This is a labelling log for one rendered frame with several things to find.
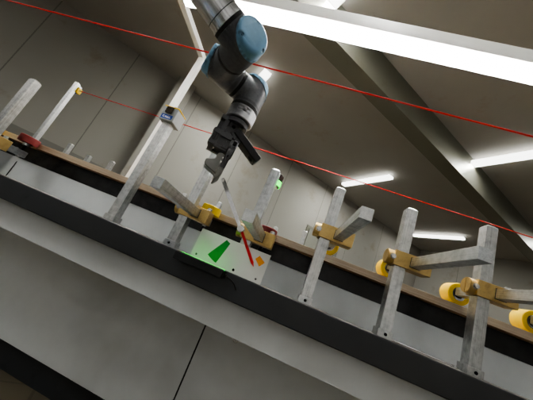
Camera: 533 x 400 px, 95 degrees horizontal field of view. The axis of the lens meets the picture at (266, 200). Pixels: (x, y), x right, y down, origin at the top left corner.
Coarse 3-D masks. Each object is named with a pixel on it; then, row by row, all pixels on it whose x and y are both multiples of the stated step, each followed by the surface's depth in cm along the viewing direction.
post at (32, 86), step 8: (32, 80) 115; (24, 88) 114; (32, 88) 115; (16, 96) 112; (24, 96) 113; (32, 96) 116; (8, 104) 111; (16, 104) 112; (24, 104) 114; (8, 112) 110; (16, 112) 112; (0, 120) 108; (8, 120) 111; (0, 128) 109
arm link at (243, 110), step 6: (234, 102) 76; (240, 102) 75; (234, 108) 75; (240, 108) 75; (246, 108) 74; (228, 114) 76; (234, 114) 74; (240, 114) 74; (246, 114) 75; (252, 114) 76; (246, 120) 75; (252, 120) 77
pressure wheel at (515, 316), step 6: (510, 312) 93; (516, 312) 90; (522, 312) 88; (528, 312) 88; (510, 318) 91; (516, 318) 89; (522, 318) 87; (528, 318) 87; (516, 324) 89; (522, 324) 87; (528, 324) 87; (528, 330) 86
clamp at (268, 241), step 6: (246, 228) 85; (240, 234) 85; (246, 234) 84; (270, 234) 84; (252, 240) 84; (258, 240) 84; (264, 240) 83; (270, 240) 83; (264, 246) 83; (270, 246) 83
